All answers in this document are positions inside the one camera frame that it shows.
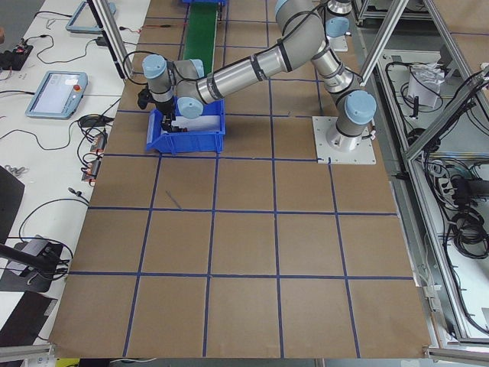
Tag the green conveyor belt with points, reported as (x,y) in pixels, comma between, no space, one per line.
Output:
(201,34)

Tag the crumpled white paper bag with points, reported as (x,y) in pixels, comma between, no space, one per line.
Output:
(425,83)

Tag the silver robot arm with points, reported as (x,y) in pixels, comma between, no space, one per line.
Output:
(182,87)
(336,12)

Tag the right blue storage bin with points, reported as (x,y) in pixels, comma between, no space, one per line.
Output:
(221,2)

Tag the near teach pendant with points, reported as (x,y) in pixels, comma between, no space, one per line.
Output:
(58,95)

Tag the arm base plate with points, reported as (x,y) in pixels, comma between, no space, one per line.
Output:
(334,148)
(338,44)

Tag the aluminium frame post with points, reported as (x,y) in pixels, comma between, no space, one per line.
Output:
(109,29)

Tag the white foam pad left bin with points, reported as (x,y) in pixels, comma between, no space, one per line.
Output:
(204,123)

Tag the black push button switch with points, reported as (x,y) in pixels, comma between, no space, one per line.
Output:
(178,129)

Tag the left blue storage bin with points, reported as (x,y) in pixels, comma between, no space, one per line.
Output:
(205,133)

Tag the far teach pendant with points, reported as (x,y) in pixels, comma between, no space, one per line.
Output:
(82,21)

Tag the black power adapter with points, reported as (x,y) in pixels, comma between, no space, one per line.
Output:
(100,41)

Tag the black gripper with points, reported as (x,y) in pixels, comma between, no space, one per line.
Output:
(166,110)

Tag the black camera stand base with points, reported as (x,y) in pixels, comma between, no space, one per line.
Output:
(31,266)

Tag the teach pendant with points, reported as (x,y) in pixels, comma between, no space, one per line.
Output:
(82,21)
(58,95)

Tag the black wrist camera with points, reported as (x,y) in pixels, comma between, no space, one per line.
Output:
(144,98)

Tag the blue storage bin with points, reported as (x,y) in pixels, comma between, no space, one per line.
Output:
(205,133)
(221,2)

